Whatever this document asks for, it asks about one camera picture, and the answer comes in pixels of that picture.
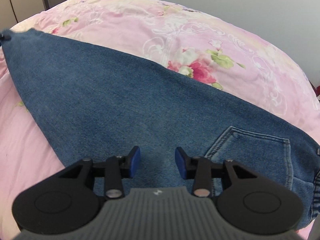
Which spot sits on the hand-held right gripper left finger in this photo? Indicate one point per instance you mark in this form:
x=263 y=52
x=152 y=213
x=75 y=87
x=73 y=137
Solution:
x=135 y=160

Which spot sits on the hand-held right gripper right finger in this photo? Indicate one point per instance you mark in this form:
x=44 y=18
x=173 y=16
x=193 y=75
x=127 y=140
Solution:
x=180 y=163

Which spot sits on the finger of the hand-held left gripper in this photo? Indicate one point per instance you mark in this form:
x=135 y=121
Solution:
x=5 y=37

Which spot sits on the blue denim pants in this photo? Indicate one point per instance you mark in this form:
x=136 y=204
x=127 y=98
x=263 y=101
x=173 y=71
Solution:
x=125 y=105

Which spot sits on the pink floral blanket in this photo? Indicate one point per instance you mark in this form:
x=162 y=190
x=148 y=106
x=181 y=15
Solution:
x=155 y=30

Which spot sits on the red cloth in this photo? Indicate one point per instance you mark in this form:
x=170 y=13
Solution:
x=317 y=91

